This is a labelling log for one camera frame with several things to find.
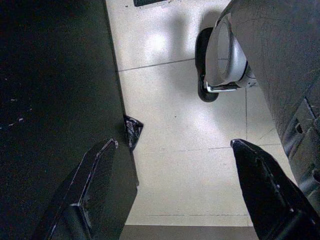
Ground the black plastic bag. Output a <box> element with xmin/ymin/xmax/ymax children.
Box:
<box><xmin>123</xmin><ymin>114</ymin><xmax>145</xmax><ymax>151</ymax></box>

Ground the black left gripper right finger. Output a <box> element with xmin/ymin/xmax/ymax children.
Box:
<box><xmin>230</xmin><ymin>138</ymin><xmax>320</xmax><ymax>240</ymax></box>

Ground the dark floor mat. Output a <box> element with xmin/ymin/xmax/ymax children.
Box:
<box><xmin>133</xmin><ymin>0</ymin><xmax>167</xmax><ymax>8</ymax></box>

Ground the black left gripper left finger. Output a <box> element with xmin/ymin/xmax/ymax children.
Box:
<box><xmin>31</xmin><ymin>138</ymin><xmax>119</xmax><ymax>240</ymax></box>

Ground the black robot foot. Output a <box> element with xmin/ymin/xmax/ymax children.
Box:
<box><xmin>194</xmin><ymin>27</ymin><xmax>221</xmax><ymax>104</ymax></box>

